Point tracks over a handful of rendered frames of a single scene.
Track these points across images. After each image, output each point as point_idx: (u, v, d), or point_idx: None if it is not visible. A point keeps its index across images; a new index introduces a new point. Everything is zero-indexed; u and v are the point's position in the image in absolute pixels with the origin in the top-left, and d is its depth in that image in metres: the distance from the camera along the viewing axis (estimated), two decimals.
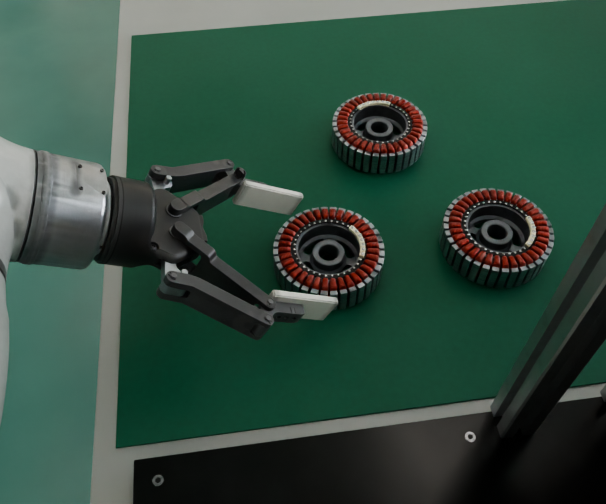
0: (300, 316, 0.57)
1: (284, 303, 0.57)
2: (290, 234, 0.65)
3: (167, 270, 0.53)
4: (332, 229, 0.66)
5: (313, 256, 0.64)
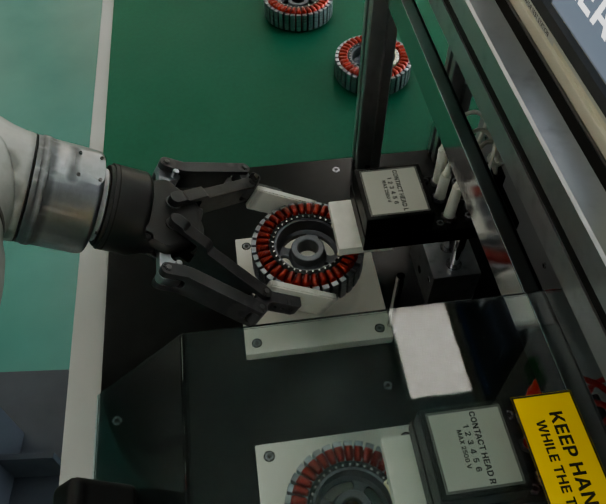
0: (296, 308, 0.58)
1: (281, 294, 0.58)
2: (270, 226, 0.64)
3: (162, 261, 0.53)
4: (315, 225, 0.65)
5: (291, 250, 0.63)
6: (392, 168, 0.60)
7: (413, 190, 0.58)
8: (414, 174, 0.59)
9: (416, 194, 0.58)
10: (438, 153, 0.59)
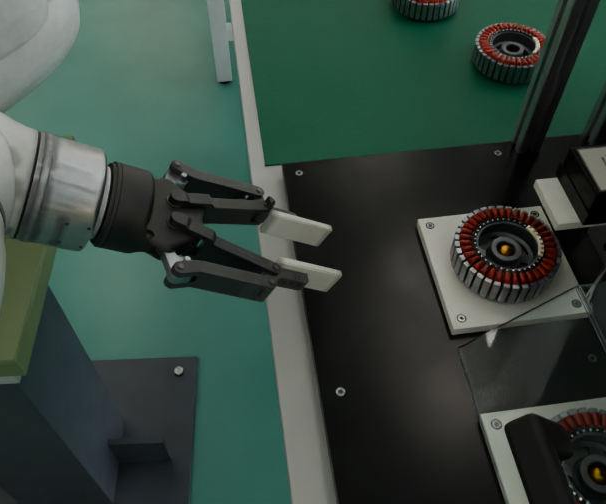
0: None
1: (274, 224, 0.65)
2: (470, 229, 0.69)
3: None
4: (508, 227, 0.70)
5: (492, 251, 0.68)
6: None
7: None
8: None
9: None
10: None
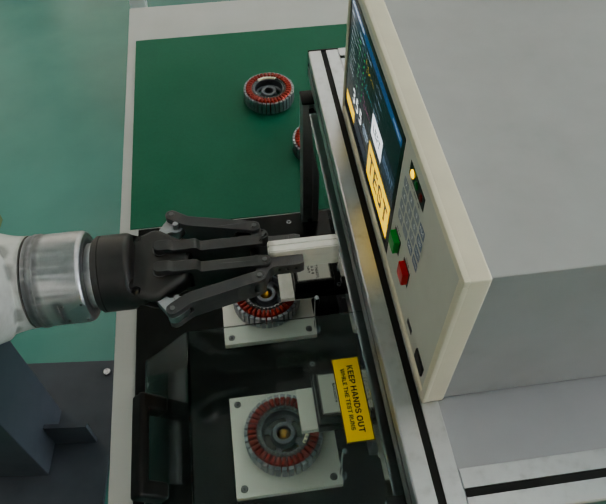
0: None
1: None
2: None
3: (166, 232, 0.66)
4: (271, 278, 1.07)
5: None
6: None
7: (323, 265, 1.01)
8: None
9: (324, 268, 1.01)
10: None
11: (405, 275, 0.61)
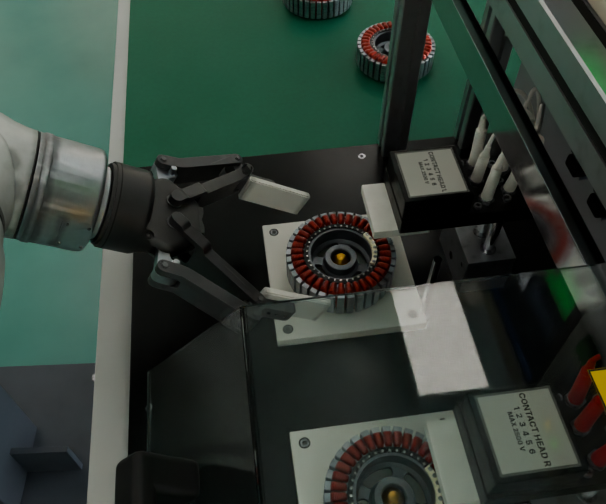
0: None
1: (253, 191, 0.66)
2: (304, 236, 0.66)
3: (156, 179, 0.60)
4: (347, 234, 0.67)
5: (325, 259, 0.65)
6: (428, 150, 0.59)
7: (450, 171, 0.57)
8: (451, 155, 0.58)
9: (453, 175, 0.57)
10: (475, 134, 0.58)
11: None
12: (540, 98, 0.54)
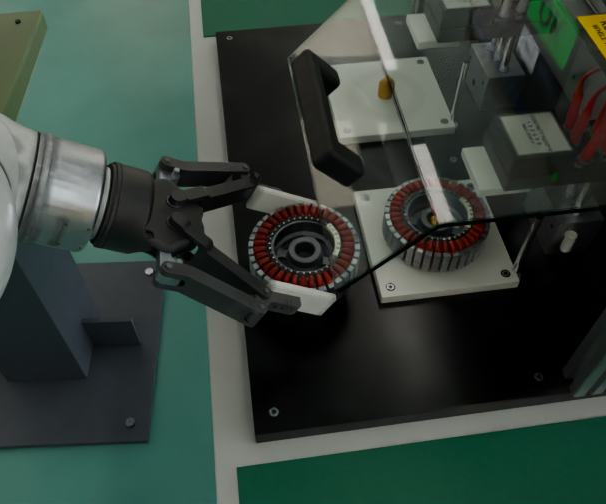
0: None
1: (260, 200, 0.66)
2: (268, 228, 0.64)
3: None
4: (312, 226, 0.65)
5: (289, 251, 0.63)
6: None
7: None
8: None
9: None
10: None
11: None
12: None
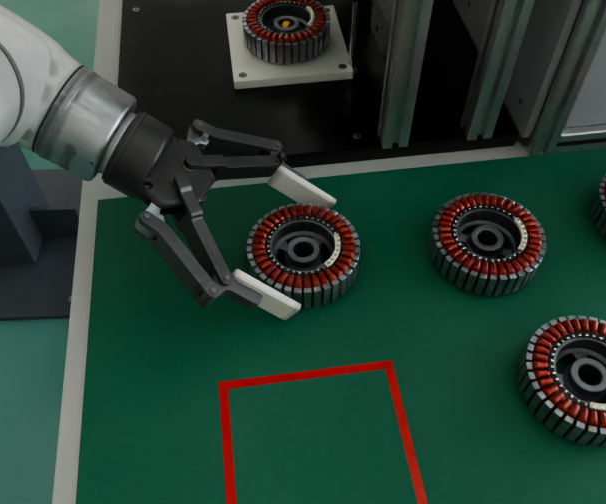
0: None
1: (283, 181, 0.67)
2: (278, 218, 0.65)
3: (188, 141, 0.63)
4: (322, 230, 0.65)
5: (287, 246, 0.64)
6: None
7: None
8: None
9: None
10: None
11: None
12: None
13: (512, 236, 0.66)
